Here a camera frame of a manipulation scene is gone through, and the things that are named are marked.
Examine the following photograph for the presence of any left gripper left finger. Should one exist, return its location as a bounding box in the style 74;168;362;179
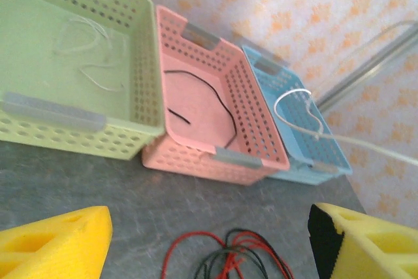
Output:
0;206;114;279

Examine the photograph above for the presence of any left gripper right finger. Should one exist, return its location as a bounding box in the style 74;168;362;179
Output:
308;203;418;279

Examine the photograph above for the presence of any white cable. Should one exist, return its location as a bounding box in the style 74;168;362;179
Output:
273;88;418;165
52;19;128;92

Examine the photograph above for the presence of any red cable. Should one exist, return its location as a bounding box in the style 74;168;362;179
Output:
220;248;252;279
225;229;295;279
161;230;229;279

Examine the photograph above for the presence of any black cable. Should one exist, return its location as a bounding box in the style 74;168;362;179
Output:
227;228;281;279
195;249;262;279
163;69;236;149

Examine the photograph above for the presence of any blue plastic basket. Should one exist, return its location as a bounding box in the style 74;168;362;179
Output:
241;45;353;186

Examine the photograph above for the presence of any green plastic basket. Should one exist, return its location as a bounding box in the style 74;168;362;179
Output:
0;0;166;162

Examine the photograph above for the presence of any pink plastic basket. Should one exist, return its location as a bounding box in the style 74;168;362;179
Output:
142;5;291;186

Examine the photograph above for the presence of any aluminium frame post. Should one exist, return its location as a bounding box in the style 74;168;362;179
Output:
316;20;418;112

